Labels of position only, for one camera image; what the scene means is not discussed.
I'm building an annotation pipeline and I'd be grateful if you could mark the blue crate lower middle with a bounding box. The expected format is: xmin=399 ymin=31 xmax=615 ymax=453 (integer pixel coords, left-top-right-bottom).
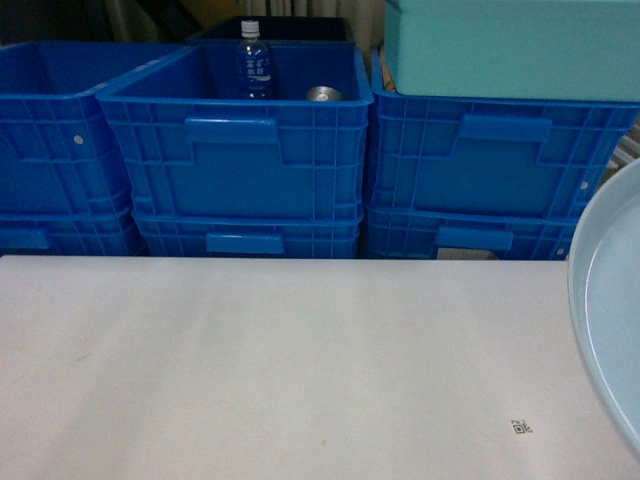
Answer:
xmin=132 ymin=207 xmax=364 ymax=259

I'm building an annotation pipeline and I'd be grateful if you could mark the blue crate upper middle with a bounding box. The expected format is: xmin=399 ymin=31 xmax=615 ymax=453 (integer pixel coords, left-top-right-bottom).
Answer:
xmin=97 ymin=40 xmax=372 ymax=221

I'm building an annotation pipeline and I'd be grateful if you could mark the blue crate upper left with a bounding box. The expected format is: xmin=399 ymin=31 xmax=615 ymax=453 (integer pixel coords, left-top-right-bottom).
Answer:
xmin=1 ymin=41 xmax=180 ymax=216

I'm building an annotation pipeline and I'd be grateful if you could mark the teal box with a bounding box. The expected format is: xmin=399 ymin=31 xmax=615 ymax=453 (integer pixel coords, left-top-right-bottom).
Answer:
xmin=384 ymin=1 xmax=639 ymax=103

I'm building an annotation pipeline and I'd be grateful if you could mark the blue crate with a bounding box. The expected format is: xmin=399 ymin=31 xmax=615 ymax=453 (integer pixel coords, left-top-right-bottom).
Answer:
xmin=366 ymin=51 xmax=639 ymax=219
xmin=97 ymin=40 xmax=372 ymax=221
xmin=1 ymin=41 xmax=180 ymax=216
xmin=132 ymin=207 xmax=364 ymax=259
xmin=1 ymin=208 xmax=147 ymax=256
xmin=363 ymin=206 xmax=577 ymax=261

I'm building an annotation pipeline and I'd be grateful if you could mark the clear water bottle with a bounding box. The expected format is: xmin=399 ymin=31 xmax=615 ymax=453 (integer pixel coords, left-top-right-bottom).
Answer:
xmin=236 ymin=20 xmax=274 ymax=100

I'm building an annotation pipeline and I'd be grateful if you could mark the dark crate behind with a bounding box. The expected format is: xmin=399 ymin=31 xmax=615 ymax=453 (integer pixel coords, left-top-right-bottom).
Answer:
xmin=188 ymin=16 xmax=353 ymax=41

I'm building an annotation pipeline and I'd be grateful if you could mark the blue crate upper right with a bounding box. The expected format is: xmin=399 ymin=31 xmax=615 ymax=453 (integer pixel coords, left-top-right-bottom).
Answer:
xmin=366 ymin=51 xmax=639 ymax=219

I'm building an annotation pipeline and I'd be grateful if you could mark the blue crate lower left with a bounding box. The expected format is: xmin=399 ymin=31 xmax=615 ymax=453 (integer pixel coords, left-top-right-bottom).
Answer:
xmin=1 ymin=208 xmax=147 ymax=256

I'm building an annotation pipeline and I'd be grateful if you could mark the silver metal can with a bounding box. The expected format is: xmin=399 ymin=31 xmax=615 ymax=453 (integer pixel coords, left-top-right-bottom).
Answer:
xmin=305 ymin=86 xmax=345 ymax=102

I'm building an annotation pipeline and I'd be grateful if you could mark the light blue round tray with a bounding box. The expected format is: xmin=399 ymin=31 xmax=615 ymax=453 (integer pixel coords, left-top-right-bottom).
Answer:
xmin=567 ymin=161 xmax=639 ymax=456

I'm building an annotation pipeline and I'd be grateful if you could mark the blue crate lower right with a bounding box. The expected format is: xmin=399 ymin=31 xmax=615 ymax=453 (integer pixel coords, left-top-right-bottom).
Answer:
xmin=363 ymin=206 xmax=577 ymax=261

